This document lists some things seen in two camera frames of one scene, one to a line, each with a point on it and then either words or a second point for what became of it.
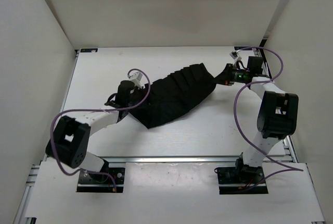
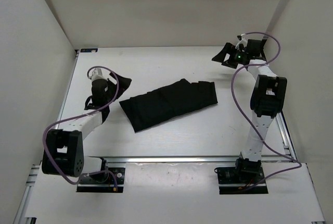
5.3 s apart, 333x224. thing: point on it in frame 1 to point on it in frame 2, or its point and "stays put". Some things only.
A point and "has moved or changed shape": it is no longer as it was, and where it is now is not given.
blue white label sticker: (89, 50) stays put
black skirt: (174, 94) has moved or changed shape
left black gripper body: (130, 101) to (109, 97)
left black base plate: (107, 180) stays put
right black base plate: (231, 179) stays put
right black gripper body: (232, 75) to (238, 57)
